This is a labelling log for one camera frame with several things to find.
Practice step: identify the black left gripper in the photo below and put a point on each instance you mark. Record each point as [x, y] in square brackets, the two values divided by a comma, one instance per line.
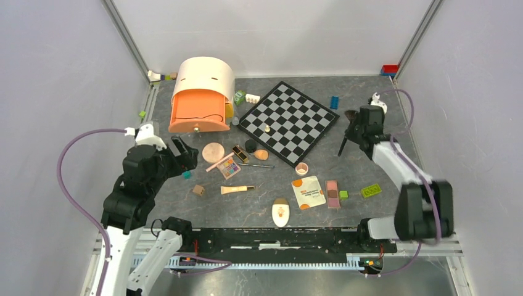
[187, 160]

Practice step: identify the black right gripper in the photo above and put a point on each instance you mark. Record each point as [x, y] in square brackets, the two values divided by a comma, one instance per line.
[349, 134]

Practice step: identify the black fan brush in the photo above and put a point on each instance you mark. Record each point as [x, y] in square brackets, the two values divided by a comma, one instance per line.
[351, 115]

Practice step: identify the wooden handle makeup brush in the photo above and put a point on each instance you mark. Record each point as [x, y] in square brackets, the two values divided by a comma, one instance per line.
[228, 189]

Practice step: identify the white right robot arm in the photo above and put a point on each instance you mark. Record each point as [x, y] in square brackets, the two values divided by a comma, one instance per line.
[425, 206]

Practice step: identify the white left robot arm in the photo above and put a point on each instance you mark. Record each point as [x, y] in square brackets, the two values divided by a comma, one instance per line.
[146, 167]

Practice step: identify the beige makeup sponge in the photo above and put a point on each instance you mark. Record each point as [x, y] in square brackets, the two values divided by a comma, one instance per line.
[261, 154]

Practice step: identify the small teal cube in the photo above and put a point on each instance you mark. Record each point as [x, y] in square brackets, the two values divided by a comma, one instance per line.
[186, 174]

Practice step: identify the round pink compact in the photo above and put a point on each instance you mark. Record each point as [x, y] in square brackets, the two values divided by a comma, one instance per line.
[213, 152]

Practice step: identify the pink lip pencil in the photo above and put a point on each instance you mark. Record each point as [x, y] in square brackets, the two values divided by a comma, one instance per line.
[218, 163]

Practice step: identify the small wooden cube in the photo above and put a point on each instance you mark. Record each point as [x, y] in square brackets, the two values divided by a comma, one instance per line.
[198, 190]

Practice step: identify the blue lego brick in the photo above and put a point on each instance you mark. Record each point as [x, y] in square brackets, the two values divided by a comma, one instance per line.
[334, 103]

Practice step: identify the colourful eyeshadow palette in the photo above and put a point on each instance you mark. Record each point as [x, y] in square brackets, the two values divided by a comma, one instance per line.
[228, 168]

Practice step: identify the green lego brick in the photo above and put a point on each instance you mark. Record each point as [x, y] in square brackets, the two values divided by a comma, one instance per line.
[370, 191]

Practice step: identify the white round drawer organizer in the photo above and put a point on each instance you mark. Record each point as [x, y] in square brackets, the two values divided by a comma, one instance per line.
[206, 73]

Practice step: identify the red blue bricks corner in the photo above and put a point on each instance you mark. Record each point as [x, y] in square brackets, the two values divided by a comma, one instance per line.
[389, 70]

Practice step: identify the pink brown blush palette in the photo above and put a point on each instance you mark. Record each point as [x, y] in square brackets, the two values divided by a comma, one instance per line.
[332, 194]

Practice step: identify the black round cap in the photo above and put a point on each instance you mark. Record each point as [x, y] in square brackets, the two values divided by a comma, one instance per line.
[250, 146]

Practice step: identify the small round pink jar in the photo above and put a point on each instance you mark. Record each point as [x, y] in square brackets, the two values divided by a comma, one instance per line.
[302, 169]

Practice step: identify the black grey chessboard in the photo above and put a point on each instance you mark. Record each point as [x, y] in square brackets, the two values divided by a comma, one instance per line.
[297, 123]

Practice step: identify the green toy block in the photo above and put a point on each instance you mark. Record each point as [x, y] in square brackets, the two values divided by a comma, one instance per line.
[239, 97]

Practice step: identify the white orange sachet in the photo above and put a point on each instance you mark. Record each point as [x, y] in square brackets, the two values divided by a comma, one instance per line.
[308, 192]

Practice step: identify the white lego brick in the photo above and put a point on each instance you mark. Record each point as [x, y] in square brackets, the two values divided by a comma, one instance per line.
[252, 99]

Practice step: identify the black mounting rail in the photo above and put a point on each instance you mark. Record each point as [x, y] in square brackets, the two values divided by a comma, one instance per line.
[282, 245]

